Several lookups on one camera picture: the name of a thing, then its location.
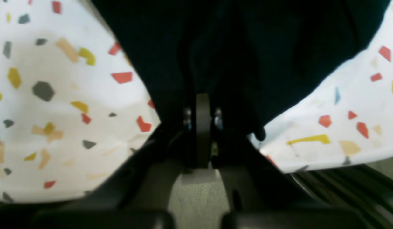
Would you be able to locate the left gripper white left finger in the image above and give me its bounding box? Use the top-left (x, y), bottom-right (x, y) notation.
top-left (31, 128), bottom-right (195, 229)

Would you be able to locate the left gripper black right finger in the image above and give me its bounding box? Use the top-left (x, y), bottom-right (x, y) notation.
top-left (212, 129), bottom-right (366, 229)

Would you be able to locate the black printed t-shirt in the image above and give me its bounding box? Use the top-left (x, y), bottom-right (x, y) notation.
top-left (92, 0), bottom-right (390, 140)

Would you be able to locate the terrazzo pattern tablecloth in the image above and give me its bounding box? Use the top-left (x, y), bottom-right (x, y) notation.
top-left (0, 0), bottom-right (393, 203)

